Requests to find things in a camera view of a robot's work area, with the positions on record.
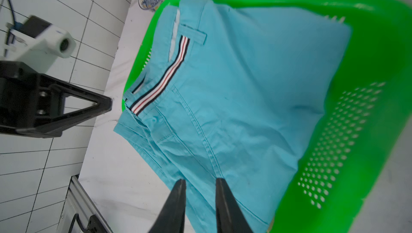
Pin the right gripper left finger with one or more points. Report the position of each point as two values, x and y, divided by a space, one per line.
172 216

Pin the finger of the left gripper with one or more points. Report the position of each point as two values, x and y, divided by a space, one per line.
32 104

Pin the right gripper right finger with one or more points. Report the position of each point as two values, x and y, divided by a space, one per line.
229 216

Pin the teal pants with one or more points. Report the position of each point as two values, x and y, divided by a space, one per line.
233 94

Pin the green plastic basket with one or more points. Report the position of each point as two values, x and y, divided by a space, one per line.
368 102

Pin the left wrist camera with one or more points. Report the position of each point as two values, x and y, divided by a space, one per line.
37 43

